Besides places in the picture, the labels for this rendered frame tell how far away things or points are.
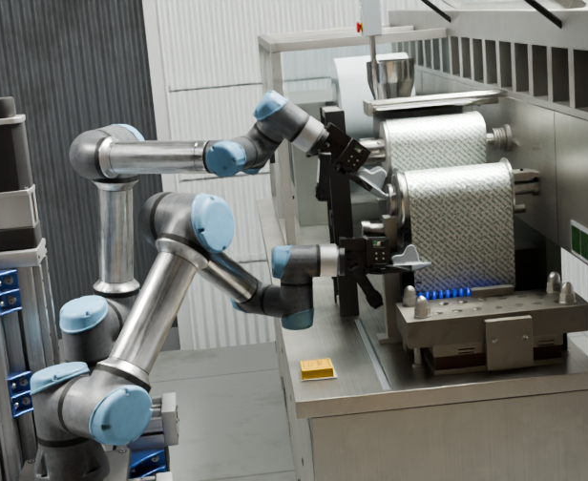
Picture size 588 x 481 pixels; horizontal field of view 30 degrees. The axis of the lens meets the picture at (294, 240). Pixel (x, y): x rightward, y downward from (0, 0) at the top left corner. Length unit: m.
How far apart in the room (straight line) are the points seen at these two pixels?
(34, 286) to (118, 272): 0.41
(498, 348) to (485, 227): 0.31
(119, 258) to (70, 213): 2.93
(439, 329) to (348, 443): 0.31
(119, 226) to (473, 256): 0.86
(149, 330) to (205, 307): 3.56
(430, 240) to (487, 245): 0.13
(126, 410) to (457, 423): 0.72
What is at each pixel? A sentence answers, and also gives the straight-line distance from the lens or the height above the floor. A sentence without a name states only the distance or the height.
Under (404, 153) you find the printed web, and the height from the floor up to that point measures 1.33.
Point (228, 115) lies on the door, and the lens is 5.52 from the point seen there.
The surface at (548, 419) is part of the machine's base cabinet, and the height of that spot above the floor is 0.80.
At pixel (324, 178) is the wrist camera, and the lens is 2.49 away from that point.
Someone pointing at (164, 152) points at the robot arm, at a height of 1.42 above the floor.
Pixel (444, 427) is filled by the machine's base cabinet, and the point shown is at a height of 0.81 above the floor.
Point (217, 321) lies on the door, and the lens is 5.72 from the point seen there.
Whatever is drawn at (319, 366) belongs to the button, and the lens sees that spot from 2.44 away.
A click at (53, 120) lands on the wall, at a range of 5.61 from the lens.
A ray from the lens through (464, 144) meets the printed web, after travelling 2.75.
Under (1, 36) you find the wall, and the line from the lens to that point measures 5.63.
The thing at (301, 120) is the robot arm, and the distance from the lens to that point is 2.46.
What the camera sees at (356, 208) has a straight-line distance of 3.55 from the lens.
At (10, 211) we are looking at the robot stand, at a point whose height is 1.34.
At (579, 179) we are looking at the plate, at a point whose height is 1.31.
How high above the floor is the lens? 1.71
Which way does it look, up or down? 12 degrees down
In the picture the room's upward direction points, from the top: 5 degrees counter-clockwise
